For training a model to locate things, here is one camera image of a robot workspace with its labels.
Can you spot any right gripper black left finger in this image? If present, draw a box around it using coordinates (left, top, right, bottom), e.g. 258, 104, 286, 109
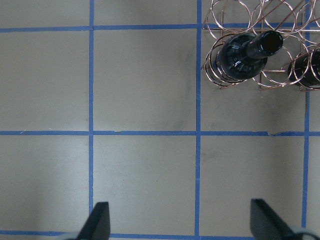
77, 202, 111, 240

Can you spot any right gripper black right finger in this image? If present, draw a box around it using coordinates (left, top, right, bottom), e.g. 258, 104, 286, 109
249, 198, 300, 240

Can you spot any dark wine bottle in basket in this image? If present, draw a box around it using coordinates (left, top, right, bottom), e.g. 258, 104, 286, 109
213, 30, 283, 82
287, 48, 320, 90

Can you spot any copper wire bottle basket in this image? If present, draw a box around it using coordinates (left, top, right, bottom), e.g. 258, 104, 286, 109
202, 0, 320, 91

